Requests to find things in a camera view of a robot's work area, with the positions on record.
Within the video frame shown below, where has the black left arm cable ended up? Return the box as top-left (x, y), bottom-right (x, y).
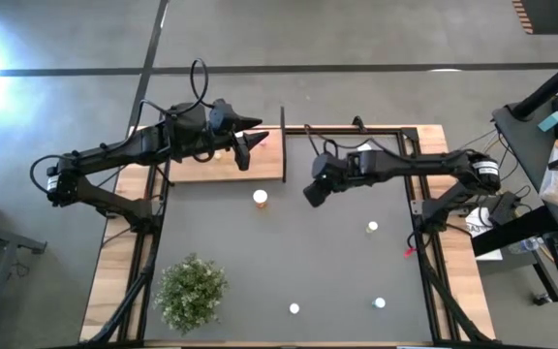
top-left (189, 57), bottom-right (211, 111)

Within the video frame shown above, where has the white printed paper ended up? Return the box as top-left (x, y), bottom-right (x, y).
top-left (463, 212), bottom-right (504, 263)

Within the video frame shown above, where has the black pole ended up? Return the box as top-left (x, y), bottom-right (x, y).
top-left (510, 47), bottom-right (558, 121)

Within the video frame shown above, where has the clear water bottle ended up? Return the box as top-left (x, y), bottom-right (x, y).
top-left (507, 236), bottom-right (543, 256)

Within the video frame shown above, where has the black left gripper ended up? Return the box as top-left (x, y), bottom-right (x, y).
top-left (165, 99), bottom-right (270, 172)

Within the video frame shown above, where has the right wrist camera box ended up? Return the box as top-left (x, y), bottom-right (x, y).
top-left (301, 179), bottom-right (331, 209)

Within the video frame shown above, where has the green potted plant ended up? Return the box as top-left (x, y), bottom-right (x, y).
top-left (152, 252), bottom-right (230, 336)

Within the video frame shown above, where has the black side desk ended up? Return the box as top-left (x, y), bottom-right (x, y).
top-left (470, 104), bottom-right (558, 316)

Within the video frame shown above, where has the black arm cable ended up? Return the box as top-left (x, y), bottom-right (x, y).
top-left (189, 57), bottom-right (211, 111)
top-left (302, 123), bottom-right (373, 156)

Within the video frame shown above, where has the black power supply box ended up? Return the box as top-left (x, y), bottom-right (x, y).
top-left (489, 191), bottom-right (520, 227)

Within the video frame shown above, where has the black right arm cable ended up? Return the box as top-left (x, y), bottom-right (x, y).
top-left (302, 123), bottom-right (373, 156)

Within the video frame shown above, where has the black floor mat orange-striped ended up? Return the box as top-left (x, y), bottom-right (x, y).
top-left (511, 0), bottom-right (558, 36)

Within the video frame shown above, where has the black aluminium table frame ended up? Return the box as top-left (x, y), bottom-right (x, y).
top-left (77, 113), bottom-right (498, 349)

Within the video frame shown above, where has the teal box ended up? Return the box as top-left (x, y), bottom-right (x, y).
top-left (537, 111), bottom-right (558, 133)

